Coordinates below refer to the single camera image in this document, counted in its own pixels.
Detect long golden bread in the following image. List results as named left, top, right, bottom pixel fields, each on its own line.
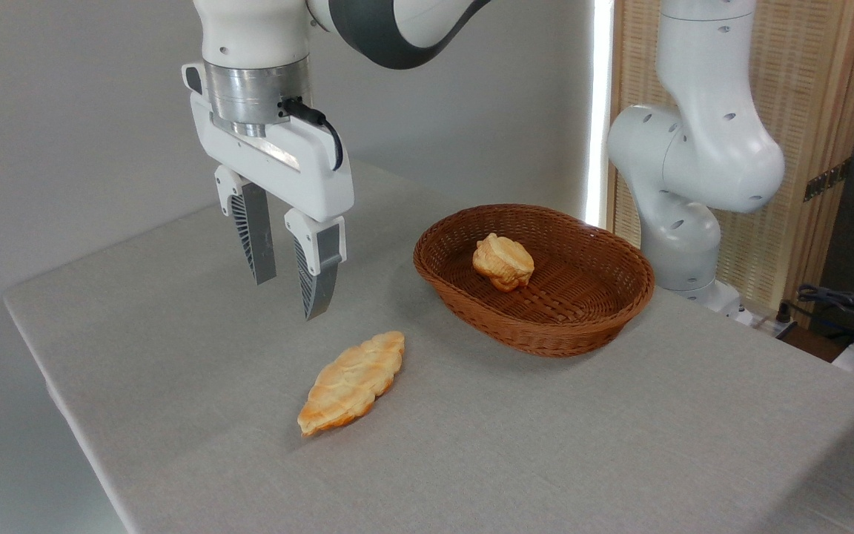
left=297, top=331, right=406, bottom=438

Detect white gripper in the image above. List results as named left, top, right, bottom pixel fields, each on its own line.
left=182, top=62, right=355, bottom=322

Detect grey tablecloth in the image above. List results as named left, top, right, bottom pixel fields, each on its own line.
left=2, top=159, right=854, bottom=534

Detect tangled dark cables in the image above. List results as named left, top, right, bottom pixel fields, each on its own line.
left=796, top=283, right=854, bottom=351

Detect dark metal screen hinge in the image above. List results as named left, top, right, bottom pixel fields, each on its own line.
left=803, top=156, right=853, bottom=203

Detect brown oval wicker basket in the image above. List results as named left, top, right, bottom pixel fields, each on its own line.
left=413, top=203, right=656, bottom=359

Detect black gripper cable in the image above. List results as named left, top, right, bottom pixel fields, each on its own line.
left=280, top=97, right=345, bottom=172

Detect small round golden bread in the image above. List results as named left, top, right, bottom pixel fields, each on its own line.
left=471, top=233, right=536, bottom=293

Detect white power strip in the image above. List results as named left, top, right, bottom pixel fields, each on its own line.
left=738, top=308, right=800, bottom=340

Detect wooden folding screen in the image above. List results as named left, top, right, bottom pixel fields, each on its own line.
left=608, top=0, right=854, bottom=321

